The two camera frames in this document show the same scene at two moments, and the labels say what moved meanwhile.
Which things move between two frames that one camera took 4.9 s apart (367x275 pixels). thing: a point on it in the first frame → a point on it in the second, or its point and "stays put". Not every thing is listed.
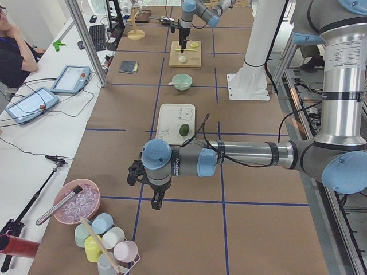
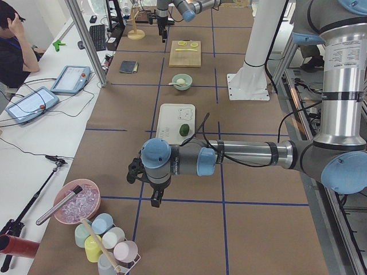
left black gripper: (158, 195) stays put
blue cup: (102, 223) stays put
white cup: (112, 238) stays put
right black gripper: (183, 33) → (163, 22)
